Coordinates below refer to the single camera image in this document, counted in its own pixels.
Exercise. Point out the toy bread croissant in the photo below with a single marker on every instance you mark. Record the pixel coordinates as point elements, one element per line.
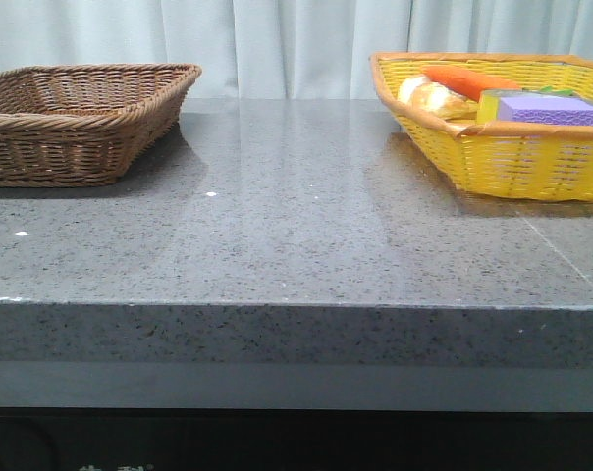
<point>421,92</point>

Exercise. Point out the purple foam block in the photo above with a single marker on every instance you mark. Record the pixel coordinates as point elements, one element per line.
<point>546,110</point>

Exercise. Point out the yellow packing tape roll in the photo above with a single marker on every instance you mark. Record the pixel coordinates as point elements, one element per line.
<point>489,104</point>

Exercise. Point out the white curtain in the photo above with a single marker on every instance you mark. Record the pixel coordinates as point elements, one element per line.
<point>283,49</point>

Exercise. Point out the orange toy carrot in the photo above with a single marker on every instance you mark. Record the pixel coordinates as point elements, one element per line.
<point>467,82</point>

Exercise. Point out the brown wicker basket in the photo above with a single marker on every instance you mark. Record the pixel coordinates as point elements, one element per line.
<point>84,125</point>

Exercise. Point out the yellow woven basket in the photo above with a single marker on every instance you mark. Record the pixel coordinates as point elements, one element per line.
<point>510,160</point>

